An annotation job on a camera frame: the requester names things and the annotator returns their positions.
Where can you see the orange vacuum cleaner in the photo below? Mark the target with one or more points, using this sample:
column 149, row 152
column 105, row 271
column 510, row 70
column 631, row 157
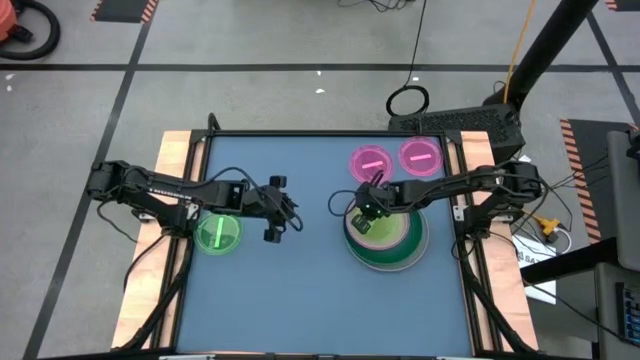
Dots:
column 6, row 20

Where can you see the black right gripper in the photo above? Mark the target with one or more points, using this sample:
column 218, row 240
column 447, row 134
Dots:
column 382, row 195

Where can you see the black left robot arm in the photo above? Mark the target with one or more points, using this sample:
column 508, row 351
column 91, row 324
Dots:
column 150, row 192

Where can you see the black slanted pole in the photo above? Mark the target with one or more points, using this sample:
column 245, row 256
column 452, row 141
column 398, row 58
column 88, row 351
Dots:
column 550, row 45

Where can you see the yellow power plug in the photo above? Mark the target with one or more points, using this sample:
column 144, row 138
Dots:
column 548, row 225

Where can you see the white paper sheet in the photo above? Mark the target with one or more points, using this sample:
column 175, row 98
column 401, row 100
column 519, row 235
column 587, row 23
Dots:
column 530, row 255

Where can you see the small white tag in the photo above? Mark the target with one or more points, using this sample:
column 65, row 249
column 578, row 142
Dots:
column 525, row 159

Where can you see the black perforated computer case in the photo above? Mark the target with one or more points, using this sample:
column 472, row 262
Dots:
column 450, row 120

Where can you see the grey cabinet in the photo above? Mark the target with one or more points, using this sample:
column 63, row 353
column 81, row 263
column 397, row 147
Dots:
column 625, row 200

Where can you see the grey equipment case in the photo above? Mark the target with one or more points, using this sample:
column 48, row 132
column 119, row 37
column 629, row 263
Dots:
column 610, row 310

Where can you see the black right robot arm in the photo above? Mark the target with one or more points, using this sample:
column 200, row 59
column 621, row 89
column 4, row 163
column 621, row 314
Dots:
column 450, row 185

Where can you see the large grey plastic plate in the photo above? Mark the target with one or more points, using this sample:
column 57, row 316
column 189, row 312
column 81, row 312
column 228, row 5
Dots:
column 387, row 268

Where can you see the black horizontal beam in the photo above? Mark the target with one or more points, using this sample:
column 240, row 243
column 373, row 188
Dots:
column 570, row 260

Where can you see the small translucent green plate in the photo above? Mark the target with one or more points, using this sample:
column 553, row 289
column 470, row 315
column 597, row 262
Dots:
column 230, row 236

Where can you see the black metal table frame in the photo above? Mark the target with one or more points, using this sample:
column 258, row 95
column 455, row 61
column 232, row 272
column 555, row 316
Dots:
column 325, row 133

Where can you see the black hazard-striped floor mat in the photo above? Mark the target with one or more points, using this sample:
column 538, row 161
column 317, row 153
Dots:
column 590, row 150
column 122, row 10
column 625, row 4

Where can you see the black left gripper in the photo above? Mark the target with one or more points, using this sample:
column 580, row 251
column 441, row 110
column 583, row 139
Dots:
column 270, row 205

